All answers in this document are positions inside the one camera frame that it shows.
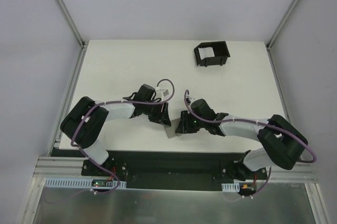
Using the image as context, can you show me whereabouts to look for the grey leather card holder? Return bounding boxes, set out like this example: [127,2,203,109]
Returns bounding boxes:
[164,124,182,139]

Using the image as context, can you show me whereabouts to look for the black plastic card box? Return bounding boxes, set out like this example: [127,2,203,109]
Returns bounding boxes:
[194,41,231,67]

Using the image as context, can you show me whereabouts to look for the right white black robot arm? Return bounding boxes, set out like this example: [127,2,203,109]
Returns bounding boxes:
[174,110,308,181]

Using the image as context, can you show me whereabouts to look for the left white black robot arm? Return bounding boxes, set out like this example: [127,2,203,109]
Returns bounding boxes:
[60,96,171,176]

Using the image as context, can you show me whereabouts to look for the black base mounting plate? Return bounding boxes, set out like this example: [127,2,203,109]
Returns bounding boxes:
[49,148,302,190]

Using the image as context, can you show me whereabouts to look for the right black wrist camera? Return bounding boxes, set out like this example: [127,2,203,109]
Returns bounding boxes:
[191,99,216,120]

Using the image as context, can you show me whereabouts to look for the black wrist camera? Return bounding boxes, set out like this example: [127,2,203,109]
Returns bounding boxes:
[191,99,216,120]
[134,84,155,102]

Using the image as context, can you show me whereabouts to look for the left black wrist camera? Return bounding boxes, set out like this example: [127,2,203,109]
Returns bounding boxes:
[134,84,155,102]

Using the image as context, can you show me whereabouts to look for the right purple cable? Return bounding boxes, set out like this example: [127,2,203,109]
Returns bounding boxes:
[183,89,318,200]

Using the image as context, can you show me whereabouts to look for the purple cable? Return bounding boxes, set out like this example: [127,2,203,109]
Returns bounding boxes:
[70,78,176,196]
[183,89,318,200]

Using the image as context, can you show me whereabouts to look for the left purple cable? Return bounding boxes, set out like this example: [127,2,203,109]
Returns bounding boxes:
[70,78,176,196]

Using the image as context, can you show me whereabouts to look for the right white cable duct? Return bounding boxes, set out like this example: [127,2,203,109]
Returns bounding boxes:
[221,182,240,193]

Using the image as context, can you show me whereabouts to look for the white cable duct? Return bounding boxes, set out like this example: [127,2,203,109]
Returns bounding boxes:
[221,182,240,193]
[45,178,127,190]

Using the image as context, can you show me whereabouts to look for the left aluminium frame post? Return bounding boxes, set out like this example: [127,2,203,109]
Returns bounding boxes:
[54,0,86,48]

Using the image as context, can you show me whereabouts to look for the aluminium frame post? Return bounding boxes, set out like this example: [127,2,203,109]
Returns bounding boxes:
[54,0,86,48]
[266,0,301,51]

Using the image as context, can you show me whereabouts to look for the left white cable duct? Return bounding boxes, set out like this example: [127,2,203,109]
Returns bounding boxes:
[45,178,127,190]

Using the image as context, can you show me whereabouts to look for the right aluminium frame post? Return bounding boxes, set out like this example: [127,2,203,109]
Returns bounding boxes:
[266,0,301,51]

